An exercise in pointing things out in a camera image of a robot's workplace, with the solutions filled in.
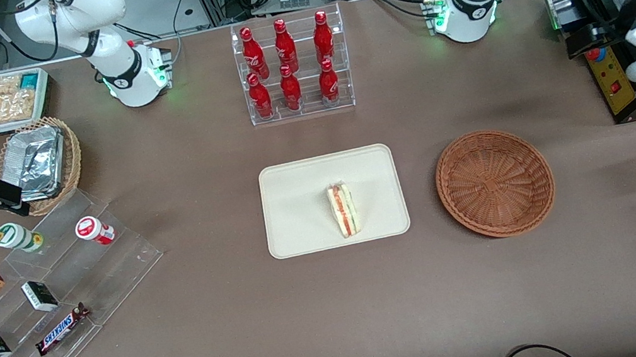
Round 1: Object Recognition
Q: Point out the thin black cable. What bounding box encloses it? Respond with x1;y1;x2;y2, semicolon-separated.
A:
162;0;209;56

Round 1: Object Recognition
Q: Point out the clear puffed snack bag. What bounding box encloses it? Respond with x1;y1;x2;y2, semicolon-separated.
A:
0;88;41;124
0;74;24;97

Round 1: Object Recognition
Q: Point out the red-capped white bottle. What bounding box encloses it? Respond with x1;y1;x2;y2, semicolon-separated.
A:
74;213;118;250

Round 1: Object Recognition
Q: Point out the cream rectangular tray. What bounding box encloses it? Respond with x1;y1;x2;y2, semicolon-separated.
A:
255;140;414;262

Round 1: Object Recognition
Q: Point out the green-capped white bottle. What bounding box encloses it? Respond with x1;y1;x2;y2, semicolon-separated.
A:
0;218;46;258

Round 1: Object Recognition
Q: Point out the clear acrylic stepped stand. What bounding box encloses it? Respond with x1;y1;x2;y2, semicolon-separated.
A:
0;178;180;357

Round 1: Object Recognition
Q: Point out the Snickers chocolate bar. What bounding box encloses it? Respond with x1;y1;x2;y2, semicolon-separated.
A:
30;301;96;357

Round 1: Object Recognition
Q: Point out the round brown wicker basket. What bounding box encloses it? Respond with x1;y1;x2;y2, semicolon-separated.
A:
429;120;562;247

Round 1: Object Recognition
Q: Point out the grey-ended black control box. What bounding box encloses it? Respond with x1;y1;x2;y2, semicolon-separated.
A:
544;0;591;35

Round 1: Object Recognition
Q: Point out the plastic-wrapped sandwich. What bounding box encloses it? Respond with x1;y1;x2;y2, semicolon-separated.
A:
325;180;364;240

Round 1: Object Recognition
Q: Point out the red cola bottle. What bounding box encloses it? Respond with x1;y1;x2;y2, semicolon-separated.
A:
271;17;301;76
245;70;276;122
277;63;305;114
238;24;272;83
309;9;338;66
315;57;343;108

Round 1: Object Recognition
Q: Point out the small light wicker basket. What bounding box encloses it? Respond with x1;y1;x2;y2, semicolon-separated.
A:
0;112;91;223

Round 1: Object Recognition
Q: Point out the aluminium foil container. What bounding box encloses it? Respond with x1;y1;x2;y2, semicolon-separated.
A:
1;122;72;203

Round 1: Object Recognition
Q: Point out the clear acrylic bottle rack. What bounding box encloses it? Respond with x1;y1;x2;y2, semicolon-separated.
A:
228;1;357;129

